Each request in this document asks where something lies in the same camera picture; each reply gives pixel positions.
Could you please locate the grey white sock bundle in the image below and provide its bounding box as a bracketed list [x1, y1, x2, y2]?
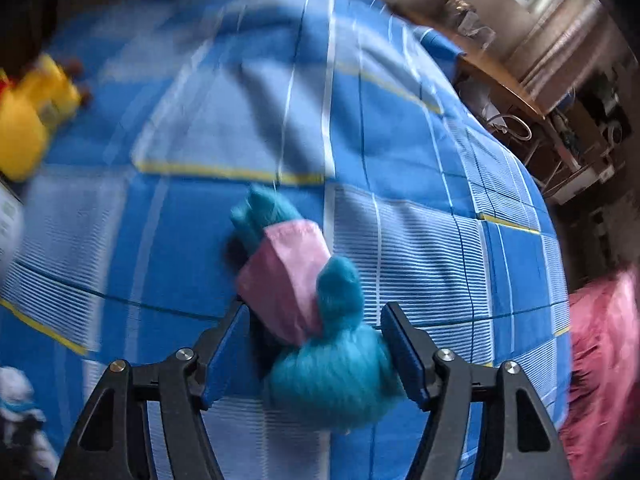
[1, 366, 58, 479]

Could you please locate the teal plush toy pink dress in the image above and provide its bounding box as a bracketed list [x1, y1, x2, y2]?
[231, 184, 405, 430]

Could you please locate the pink blanket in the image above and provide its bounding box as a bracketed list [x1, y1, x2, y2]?
[560, 266, 639, 479]

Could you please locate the white milk powder can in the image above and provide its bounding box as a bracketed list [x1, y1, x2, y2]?
[0, 182, 24, 281]

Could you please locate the yellow giraffe plush toy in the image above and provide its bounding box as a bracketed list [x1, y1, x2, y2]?
[0, 53, 91, 183]

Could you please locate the blue plaid bed sheet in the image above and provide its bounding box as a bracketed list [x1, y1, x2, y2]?
[1, 0, 572, 460]

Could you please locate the wooden desk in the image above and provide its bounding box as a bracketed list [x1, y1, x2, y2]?
[392, 3, 546, 122]

